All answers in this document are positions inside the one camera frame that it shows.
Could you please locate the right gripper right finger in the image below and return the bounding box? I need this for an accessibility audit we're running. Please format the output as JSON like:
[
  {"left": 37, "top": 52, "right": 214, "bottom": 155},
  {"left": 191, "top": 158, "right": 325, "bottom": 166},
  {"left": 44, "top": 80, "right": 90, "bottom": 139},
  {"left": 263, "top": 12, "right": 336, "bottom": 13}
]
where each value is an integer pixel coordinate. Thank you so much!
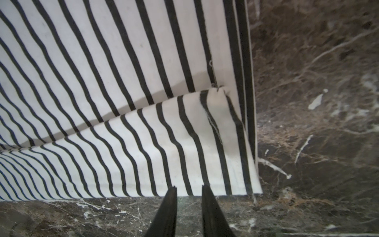
[{"left": 201, "top": 185, "right": 235, "bottom": 237}]

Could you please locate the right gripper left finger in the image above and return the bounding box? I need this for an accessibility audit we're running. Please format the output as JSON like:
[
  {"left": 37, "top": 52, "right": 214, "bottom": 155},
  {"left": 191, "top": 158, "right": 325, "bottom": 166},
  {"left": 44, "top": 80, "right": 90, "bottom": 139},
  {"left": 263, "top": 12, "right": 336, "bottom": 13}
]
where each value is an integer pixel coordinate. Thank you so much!
[{"left": 144, "top": 187, "right": 178, "bottom": 237}]

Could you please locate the black white striped tank top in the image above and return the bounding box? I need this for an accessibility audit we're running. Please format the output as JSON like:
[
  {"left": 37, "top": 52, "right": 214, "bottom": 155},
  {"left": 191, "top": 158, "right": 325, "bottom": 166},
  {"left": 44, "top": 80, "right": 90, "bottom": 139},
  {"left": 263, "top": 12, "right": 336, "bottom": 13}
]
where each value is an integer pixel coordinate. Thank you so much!
[{"left": 1, "top": 1, "right": 263, "bottom": 201}]

